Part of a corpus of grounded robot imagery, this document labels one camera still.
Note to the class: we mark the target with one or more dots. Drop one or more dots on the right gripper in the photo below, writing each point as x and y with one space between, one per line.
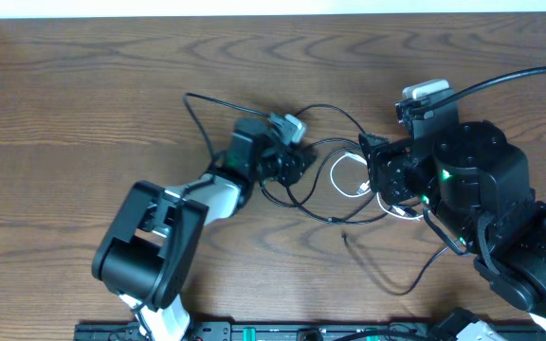
392 165

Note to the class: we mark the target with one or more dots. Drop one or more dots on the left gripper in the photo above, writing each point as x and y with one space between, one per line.
292 170

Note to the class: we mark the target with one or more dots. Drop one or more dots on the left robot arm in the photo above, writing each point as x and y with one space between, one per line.
146 253

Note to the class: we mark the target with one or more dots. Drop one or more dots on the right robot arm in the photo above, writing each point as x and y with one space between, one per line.
476 183

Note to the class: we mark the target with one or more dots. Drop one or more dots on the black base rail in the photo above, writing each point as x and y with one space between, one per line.
461 324

